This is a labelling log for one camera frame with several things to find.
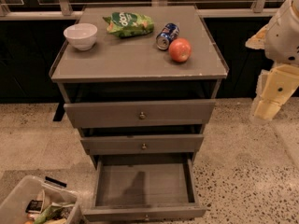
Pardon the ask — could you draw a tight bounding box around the white ceramic bowl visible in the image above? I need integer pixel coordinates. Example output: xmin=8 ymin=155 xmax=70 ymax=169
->
xmin=64 ymin=23 xmax=97 ymax=50

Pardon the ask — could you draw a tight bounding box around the clear plastic storage bin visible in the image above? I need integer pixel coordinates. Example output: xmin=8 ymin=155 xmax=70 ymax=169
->
xmin=0 ymin=175 xmax=82 ymax=224

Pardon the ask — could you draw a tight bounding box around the green chip bag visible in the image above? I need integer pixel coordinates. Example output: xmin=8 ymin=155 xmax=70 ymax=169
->
xmin=103 ymin=12 xmax=154 ymax=38

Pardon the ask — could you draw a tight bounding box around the blue soda can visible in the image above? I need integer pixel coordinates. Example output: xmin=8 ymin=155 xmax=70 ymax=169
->
xmin=156 ymin=23 xmax=179 ymax=50

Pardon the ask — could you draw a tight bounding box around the grey middle drawer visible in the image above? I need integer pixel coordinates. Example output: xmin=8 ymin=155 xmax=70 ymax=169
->
xmin=81 ymin=134 xmax=204 ymax=155

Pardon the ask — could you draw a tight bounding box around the grey drawer cabinet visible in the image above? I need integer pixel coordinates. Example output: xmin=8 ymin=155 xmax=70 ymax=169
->
xmin=50 ymin=6 xmax=228 ymax=158

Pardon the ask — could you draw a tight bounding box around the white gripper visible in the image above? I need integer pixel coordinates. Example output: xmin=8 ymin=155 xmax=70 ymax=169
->
xmin=245 ymin=0 xmax=299 ymax=121

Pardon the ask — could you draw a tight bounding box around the black packet in bin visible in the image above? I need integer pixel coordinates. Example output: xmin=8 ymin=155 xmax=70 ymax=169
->
xmin=25 ymin=200 xmax=43 ymax=214

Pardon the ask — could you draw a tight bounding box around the green snack packet in bin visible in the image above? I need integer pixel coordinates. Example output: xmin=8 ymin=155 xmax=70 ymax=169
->
xmin=33 ymin=203 xmax=74 ymax=224

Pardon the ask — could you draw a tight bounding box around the grey top drawer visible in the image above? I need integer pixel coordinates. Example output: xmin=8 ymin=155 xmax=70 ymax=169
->
xmin=64 ymin=99 xmax=215 ymax=128

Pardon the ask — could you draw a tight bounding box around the metal railing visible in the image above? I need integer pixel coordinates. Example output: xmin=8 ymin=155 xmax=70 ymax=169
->
xmin=0 ymin=0 xmax=299 ymax=21

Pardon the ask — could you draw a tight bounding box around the red apple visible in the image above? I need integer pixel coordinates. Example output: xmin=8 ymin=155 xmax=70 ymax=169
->
xmin=168 ymin=38 xmax=192 ymax=63

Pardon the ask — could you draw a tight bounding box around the grey open bottom drawer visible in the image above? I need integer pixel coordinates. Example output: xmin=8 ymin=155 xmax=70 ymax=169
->
xmin=83 ymin=154 xmax=206 ymax=222

